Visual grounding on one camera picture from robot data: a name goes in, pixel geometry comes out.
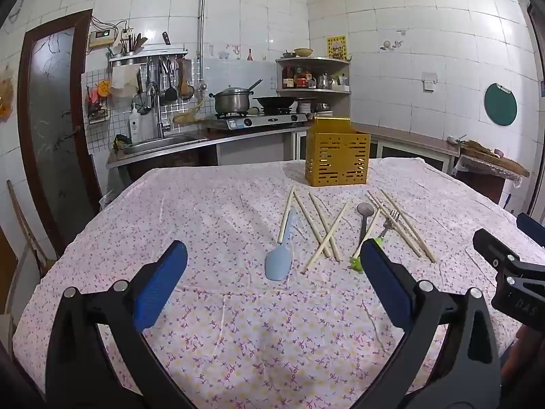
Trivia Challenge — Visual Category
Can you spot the vertical wall pipe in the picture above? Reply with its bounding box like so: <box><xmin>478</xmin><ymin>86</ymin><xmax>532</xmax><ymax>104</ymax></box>
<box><xmin>198</xmin><ymin>0</ymin><xmax>209</xmax><ymax>59</ymax></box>

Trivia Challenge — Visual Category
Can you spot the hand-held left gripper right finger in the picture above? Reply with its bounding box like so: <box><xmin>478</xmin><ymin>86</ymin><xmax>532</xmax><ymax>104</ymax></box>
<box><xmin>353</xmin><ymin>239</ymin><xmax>503</xmax><ymax>409</ymax></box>

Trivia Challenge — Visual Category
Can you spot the person's right hand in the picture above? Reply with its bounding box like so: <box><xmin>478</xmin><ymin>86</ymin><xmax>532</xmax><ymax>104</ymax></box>
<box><xmin>502</xmin><ymin>330</ymin><xmax>545</xmax><ymax>382</ymax></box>

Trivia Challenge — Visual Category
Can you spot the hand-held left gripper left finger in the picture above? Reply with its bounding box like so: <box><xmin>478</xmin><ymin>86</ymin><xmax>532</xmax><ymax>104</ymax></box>
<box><xmin>45</xmin><ymin>240</ymin><xmax>201</xmax><ymax>409</ymax></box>

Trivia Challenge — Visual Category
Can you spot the wooden door with frosted glass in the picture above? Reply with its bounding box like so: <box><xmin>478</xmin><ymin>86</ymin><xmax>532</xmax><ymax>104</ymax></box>
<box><xmin>17</xmin><ymin>9</ymin><xmax>104</xmax><ymax>260</ymax></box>

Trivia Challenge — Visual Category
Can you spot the wooden hanging spatula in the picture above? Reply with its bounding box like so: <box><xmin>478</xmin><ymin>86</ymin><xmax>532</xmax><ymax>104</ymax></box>
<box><xmin>179</xmin><ymin>57</ymin><xmax>193</xmax><ymax>100</ymax></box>

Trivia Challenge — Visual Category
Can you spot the steel faucet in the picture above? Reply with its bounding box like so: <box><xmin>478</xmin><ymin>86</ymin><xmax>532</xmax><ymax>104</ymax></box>
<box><xmin>147</xmin><ymin>82</ymin><xmax>172</xmax><ymax>138</ymax></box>

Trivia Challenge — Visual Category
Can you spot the metal wall rack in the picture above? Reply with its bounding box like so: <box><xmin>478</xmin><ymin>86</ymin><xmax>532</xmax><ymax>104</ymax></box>
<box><xmin>107</xmin><ymin>49</ymin><xmax>188</xmax><ymax>67</ymax></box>

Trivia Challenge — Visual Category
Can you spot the floral tablecloth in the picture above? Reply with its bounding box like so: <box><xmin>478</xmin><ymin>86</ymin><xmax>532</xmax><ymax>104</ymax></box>
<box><xmin>12</xmin><ymin>157</ymin><xmax>545</xmax><ymax>409</ymax></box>

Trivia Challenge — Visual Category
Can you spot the yellow mesh bag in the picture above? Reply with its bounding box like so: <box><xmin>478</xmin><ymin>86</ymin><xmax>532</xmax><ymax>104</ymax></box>
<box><xmin>172</xmin><ymin>98</ymin><xmax>210</xmax><ymax>127</ymax></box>

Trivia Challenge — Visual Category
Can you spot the white wire grid panel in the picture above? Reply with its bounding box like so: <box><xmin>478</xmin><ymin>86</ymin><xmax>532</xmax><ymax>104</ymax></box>
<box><xmin>83</xmin><ymin>56</ymin><xmax>202</xmax><ymax>155</ymax></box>

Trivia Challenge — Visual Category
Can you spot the green round cutting board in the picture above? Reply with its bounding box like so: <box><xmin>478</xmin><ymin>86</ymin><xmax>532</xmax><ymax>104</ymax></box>
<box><xmin>484</xmin><ymin>82</ymin><xmax>518</xmax><ymax>127</ymax></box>

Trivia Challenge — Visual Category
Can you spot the yellow slotted utensil holder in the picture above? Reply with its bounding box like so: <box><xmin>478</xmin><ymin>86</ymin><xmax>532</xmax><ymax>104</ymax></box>
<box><xmin>304</xmin><ymin>115</ymin><xmax>371</xmax><ymax>187</ymax></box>

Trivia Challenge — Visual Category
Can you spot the white soap bottle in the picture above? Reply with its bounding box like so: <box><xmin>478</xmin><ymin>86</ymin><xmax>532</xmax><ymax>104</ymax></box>
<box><xmin>129</xmin><ymin>103</ymin><xmax>144</xmax><ymax>144</ymax></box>

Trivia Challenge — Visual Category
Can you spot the black wok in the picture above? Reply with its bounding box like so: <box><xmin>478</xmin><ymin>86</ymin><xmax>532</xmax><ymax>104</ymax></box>
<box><xmin>253</xmin><ymin>96</ymin><xmax>296</xmax><ymax>110</ymax></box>

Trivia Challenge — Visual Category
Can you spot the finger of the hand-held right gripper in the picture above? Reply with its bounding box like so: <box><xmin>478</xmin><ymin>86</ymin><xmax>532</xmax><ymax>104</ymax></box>
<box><xmin>516</xmin><ymin>213</ymin><xmax>545</xmax><ymax>248</ymax></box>
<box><xmin>472</xmin><ymin>228</ymin><xmax>520</xmax><ymax>273</ymax></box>

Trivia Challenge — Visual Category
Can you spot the kitchen counter with cabinets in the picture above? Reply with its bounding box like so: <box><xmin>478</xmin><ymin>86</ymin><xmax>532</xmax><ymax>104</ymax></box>
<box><xmin>106</xmin><ymin>123</ymin><xmax>461</xmax><ymax>176</ymax></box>

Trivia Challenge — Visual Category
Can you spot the steel pot with lid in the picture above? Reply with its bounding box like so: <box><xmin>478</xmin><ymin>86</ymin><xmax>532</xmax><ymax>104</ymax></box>
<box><xmin>208</xmin><ymin>79</ymin><xmax>263</xmax><ymax>116</ymax></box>

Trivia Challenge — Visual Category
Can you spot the steel sink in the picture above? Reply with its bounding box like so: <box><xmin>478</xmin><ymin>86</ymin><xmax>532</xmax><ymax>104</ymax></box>
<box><xmin>121</xmin><ymin>134</ymin><xmax>208</xmax><ymax>155</ymax></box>

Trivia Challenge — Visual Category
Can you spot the light blue spatula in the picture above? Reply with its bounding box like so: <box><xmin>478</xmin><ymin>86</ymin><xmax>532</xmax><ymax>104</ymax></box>
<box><xmin>265</xmin><ymin>209</ymin><xmax>299</xmax><ymax>282</ymax></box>

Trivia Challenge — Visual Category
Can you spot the yellow wall poster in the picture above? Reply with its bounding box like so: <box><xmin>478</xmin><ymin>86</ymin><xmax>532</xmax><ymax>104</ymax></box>
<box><xmin>327</xmin><ymin>36</ymin><xmax>347</xmax><ymax>61</ymax></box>

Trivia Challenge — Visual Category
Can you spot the wall control panel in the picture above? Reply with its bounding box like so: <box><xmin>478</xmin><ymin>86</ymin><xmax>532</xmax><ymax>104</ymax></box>
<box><xmin>88</xmin><ymin>29</ymin><xmax>117</xmax><ymax>49</ymax></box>

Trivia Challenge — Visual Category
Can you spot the grey spoon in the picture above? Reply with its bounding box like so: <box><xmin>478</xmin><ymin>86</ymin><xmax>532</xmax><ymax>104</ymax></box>
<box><xmin>357</xmin><ymin>203</ymin><xmax>375</xmax><ymax>248</ymax></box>

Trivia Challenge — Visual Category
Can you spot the gas stove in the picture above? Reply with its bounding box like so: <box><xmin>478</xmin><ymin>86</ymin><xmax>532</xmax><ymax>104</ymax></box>
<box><xmin>206</xmin><ymin>111</ymin><xmax>309</xmax><ymax>131</ymax></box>

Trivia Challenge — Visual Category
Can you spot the plastic-covered wooden board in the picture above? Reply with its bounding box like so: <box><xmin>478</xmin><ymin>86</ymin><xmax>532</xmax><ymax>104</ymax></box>
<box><xmin>452</xmin><ymin>138</ymin><xmax>531</xmax><ymax>189</ymax></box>

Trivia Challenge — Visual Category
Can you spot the green-handled metal fork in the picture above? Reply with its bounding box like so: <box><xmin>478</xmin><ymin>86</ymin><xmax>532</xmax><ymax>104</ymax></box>
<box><xmin>349</xmin><ymin>210</ymin><xmax>401</xmax><ymax>273</ymax></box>

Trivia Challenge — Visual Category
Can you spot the steel corner shelf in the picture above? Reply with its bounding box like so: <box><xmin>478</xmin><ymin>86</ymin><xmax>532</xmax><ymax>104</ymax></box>
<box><xmin>275</xmin><ymin>56</ymin><xmax>352</xmax><ymax>114</ymax></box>

